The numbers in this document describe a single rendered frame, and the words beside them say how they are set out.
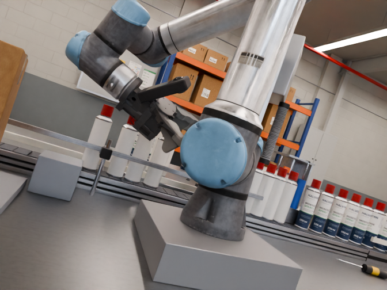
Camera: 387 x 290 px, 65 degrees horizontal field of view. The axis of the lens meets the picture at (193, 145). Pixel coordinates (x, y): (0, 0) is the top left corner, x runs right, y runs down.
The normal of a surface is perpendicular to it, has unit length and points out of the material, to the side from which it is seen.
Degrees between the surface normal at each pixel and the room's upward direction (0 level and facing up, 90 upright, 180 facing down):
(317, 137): 90
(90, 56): 99
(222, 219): 71
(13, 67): 90
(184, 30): 108
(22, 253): 0
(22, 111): 90
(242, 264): 90
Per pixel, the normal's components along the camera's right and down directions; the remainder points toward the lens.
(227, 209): 0.29, -0.23
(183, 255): 0.29, 0.12
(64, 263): 0.33, -0.94
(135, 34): 0.69, 0.66
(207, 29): -0.04, 0.61
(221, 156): -0.36, 0.03
